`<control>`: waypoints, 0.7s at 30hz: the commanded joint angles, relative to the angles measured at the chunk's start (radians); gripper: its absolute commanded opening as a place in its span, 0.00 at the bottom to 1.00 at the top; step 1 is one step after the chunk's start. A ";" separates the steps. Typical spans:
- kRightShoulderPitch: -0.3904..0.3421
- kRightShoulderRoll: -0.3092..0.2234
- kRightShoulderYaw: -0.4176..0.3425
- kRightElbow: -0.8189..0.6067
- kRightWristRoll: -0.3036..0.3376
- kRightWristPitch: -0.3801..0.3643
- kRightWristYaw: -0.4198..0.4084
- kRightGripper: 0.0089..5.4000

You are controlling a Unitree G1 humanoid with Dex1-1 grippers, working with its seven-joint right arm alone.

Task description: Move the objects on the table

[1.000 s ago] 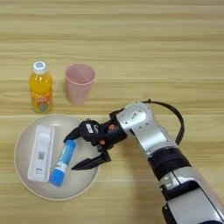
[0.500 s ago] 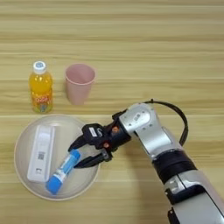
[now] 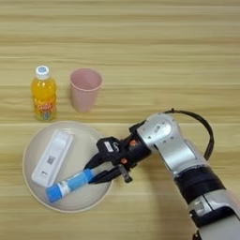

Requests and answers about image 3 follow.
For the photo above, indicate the white rectangular device box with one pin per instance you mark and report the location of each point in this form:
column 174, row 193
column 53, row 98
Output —
column 51, row 159

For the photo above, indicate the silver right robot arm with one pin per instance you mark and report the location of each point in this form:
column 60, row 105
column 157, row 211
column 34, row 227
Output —
column 187, row 162

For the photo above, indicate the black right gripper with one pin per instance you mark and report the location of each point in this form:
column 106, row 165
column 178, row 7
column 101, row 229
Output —
column 136, row 150

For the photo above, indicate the blue glue stick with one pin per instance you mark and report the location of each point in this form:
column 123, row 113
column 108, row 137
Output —
column 72, row 184

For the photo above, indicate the round beige plate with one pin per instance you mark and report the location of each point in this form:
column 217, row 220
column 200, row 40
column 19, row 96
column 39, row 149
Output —
column 79, row 143

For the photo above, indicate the orange juice bottle white cap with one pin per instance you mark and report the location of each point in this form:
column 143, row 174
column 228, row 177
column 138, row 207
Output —
column 44, row 93

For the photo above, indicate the pink plastic cup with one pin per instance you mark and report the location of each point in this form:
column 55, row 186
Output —
column 85, row 90

